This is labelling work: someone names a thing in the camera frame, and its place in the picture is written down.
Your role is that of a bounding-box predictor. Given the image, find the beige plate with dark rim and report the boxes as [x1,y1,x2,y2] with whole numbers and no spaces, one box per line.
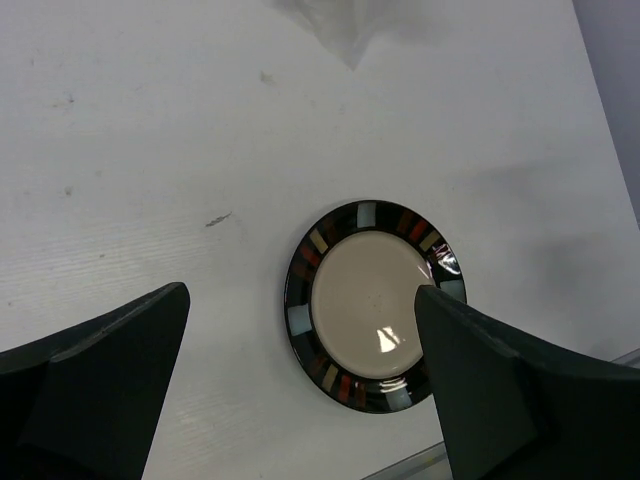
[284,200,467,414]

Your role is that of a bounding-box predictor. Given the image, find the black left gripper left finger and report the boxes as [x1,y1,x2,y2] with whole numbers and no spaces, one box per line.
[1,282,190,479]

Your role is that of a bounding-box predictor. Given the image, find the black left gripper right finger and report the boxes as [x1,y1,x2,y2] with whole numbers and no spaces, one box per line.
[414,286,639,479]

